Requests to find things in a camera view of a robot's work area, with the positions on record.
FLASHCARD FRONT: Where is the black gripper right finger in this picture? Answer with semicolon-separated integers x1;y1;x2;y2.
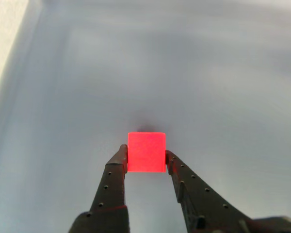
165;150;254;233

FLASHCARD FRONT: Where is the grey mat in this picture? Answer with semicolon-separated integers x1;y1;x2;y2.
0;0;291;233

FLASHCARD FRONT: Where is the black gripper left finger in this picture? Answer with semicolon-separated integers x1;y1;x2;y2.
68;143;131;233

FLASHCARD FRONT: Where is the red cube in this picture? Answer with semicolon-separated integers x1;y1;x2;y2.
127;131;167;173

